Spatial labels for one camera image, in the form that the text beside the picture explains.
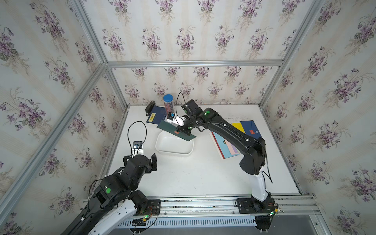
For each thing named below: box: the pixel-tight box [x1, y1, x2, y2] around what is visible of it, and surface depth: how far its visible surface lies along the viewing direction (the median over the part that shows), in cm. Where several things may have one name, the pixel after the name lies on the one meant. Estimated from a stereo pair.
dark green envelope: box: [156, 119, 197, 142], surface depth 80 cm
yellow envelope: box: [232, 122, 246, 134], surface depth 110 cm
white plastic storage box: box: [155, 130, 195, 157], surface depth 92 cm
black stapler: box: [144, 100, 156, 117], surface depth 117 cm
